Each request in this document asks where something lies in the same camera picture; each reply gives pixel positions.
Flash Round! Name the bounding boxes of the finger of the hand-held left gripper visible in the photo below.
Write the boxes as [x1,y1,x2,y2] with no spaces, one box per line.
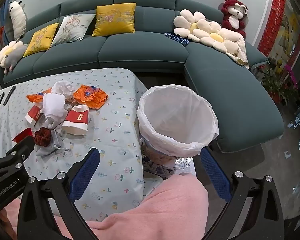
[0,136,36,178]

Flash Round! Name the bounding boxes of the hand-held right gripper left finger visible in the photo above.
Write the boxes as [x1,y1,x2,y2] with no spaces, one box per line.
[17,148,100,240]

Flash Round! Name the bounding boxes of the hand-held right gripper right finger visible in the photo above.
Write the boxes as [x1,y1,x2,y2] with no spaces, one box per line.
[200,146,285,240]

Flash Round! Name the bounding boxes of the red card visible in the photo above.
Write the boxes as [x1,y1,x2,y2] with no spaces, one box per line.
[12,128,34,142]

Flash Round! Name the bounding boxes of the dark red scrunchie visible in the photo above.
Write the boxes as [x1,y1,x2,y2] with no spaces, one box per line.
[34,127,52,146]

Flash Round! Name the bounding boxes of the red and white paper cup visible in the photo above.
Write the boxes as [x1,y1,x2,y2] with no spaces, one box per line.
[62,105,89,134]
[24,104,43,126]

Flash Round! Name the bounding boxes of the orange wrapper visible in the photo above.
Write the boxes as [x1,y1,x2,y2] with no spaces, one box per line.
[27,89,53,103]
[73,85,109,109]

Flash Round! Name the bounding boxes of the white cloth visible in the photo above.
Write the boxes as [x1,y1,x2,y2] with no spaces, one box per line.
[41,93,68,125]
[51,80,75,97]

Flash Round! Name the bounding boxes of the patterned trash bin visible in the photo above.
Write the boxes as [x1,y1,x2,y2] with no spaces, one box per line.
[140,135,198,180]

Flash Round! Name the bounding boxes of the white plastic bin liner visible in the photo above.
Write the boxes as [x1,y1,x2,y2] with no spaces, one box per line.
[136,85,219,157]

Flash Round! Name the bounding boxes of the floral tablecloth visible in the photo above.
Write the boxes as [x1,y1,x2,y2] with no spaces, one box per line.
[0,67,147,227]

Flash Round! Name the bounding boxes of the grey plush toy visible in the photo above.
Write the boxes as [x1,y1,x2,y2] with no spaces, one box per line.
[4,45,28,74]

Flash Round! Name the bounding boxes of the white daisy flower cushion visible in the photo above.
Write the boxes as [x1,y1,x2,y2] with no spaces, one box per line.
[174,9,222,43]
[191,21,240,53]
[0,40,24,68]

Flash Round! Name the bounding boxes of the potted green plants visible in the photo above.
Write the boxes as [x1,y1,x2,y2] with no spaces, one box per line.
[261,57,299,104]

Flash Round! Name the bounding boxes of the small yellow embroidered cushion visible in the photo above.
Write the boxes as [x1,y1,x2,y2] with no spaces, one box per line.
[23,22,60,57]

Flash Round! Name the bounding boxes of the white long plush toy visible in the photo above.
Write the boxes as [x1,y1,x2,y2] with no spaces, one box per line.
[9,0,27,40]

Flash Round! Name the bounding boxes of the teal fabric sofa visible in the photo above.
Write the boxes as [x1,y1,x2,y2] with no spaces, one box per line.
[0,0,284,153]

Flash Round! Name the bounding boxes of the grey embroidered cushion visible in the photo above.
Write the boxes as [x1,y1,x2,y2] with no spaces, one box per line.
[51,13,95,47]

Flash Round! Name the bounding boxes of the blue beaded mat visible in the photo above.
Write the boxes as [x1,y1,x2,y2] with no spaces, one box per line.
[164,32,189,46]

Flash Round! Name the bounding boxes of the large yellow embroidered cushion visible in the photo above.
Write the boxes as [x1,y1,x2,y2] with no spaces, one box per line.
[92,2,137,37]

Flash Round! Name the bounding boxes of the red and white plush bear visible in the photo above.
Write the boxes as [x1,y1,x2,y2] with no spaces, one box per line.
[221,0,248,38]

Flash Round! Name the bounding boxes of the large wall painting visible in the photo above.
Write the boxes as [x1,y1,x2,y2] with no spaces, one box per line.
[272,0,300,68]

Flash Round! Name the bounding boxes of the red brick wall decoration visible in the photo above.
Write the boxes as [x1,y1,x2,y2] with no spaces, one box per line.
[257,0,290,55]

